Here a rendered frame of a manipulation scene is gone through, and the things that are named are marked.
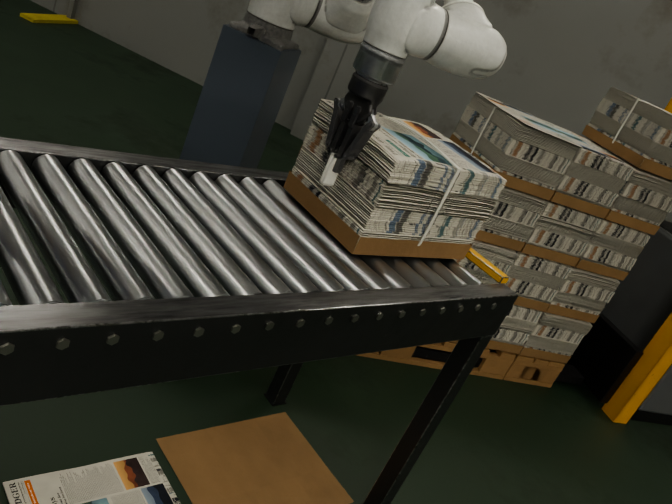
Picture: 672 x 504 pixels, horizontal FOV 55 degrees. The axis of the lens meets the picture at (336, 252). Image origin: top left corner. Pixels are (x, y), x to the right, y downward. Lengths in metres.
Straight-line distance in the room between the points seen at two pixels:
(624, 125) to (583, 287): 0.68
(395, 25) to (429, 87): 3.70
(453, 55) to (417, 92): 3.65
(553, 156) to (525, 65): 2.44
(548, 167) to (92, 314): 1.93
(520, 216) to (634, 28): 2.60
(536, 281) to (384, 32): 1.72
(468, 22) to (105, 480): 1.34
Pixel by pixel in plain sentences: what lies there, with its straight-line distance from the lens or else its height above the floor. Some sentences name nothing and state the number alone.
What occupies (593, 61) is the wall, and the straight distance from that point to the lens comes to 4.93.
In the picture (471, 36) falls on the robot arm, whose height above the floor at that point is 1.28.
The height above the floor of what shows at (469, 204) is 0.95.
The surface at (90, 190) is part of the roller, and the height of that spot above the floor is 0.79.
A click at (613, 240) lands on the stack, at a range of 2.89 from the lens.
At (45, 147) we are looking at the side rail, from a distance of 1.34.
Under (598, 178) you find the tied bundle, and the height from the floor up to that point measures 0.98.
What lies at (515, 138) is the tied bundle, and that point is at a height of 1.01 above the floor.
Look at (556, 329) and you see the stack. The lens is 3.02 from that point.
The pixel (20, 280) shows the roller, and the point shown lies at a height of 0.79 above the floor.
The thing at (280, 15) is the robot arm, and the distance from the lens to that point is 2.07.
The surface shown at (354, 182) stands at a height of 0.93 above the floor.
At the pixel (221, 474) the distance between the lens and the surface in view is 1.90.
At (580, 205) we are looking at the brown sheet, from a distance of 2.69.
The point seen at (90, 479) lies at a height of 0.01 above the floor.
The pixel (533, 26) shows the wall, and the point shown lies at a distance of 4.90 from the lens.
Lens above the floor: 1.31
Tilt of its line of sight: 23 degrees down
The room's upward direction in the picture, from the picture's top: 25 degrees clockwise
